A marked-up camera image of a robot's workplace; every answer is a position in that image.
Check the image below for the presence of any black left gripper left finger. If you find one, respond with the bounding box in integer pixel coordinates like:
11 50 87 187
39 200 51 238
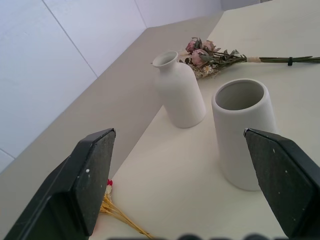
4 128 117 240

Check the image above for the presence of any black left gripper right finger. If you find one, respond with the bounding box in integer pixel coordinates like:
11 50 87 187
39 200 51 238
243 128 320 240

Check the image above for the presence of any white wide-mouth ceramic vase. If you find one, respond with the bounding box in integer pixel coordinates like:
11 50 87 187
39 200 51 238
211 78 280 192

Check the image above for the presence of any white narrow-neck ceramic vase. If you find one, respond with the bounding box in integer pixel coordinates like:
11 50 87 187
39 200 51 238
150 50 207 129

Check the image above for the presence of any yellow-stemmed dried flower bunch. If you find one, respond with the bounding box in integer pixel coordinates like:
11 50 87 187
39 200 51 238
99 178 156 240

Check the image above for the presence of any dried pink rose bouquet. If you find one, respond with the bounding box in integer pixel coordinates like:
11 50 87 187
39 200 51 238
178 37 320 80

